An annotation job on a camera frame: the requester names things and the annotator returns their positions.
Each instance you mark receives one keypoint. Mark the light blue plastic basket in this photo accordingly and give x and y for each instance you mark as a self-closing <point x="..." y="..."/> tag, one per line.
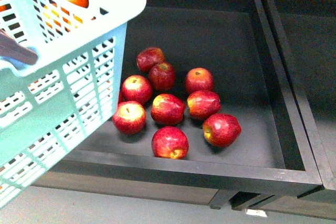
<point x="71" y="89"/>

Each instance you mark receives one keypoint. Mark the brown basket handle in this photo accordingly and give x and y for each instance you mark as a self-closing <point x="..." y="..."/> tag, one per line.
<point x="10" y="49"/>

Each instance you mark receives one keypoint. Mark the red apple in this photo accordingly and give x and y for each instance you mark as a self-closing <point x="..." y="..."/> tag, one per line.
<point x="129" y="118"/>
<point x="199" y="79"/>
<point x="149" y="57"/>
<point x="221" y="130"/>
<point x="202" y="104"/>
<point x="170" y="142"/>
<point x="137" y="88"/>
<point x="167" y="109"/>
<point x="162" y="76"/>

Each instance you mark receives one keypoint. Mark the black produce tray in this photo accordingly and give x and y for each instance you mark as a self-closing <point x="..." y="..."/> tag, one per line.
<point x="246" y="138"/>

